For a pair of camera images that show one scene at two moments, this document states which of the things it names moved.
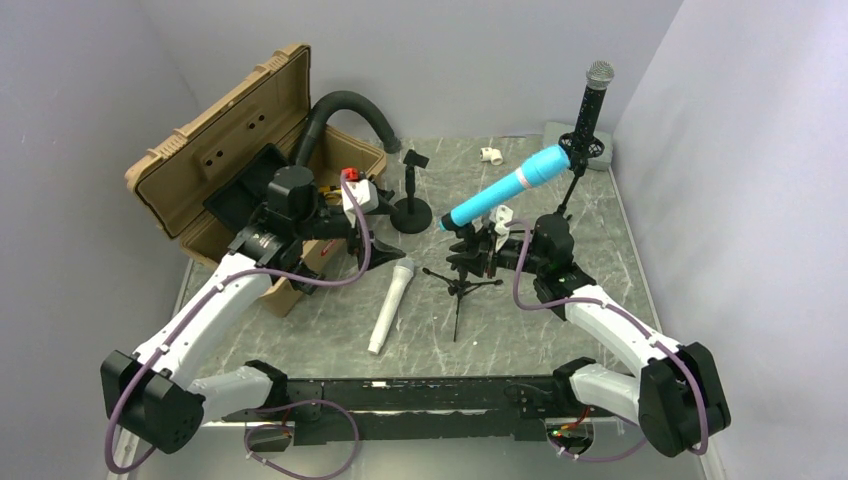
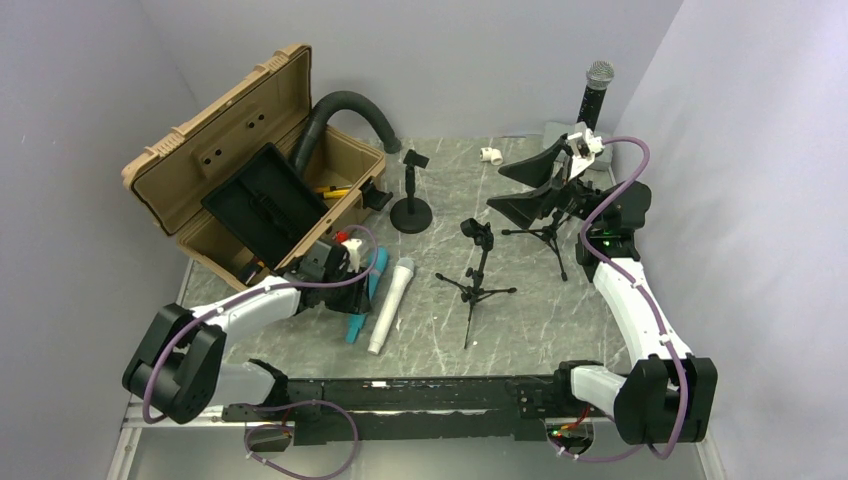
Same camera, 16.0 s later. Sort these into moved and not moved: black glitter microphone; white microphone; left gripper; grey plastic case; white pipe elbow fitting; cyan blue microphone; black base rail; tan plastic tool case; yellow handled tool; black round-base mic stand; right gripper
Moved: cyan blue microphone; left gripper; right gripper
Not moved: white pipe elbow fitting; yellow handled tool; tan plastic tool case; black glitter microphone; black base rail; white microphone; black round-base mic stand; grey plastic case
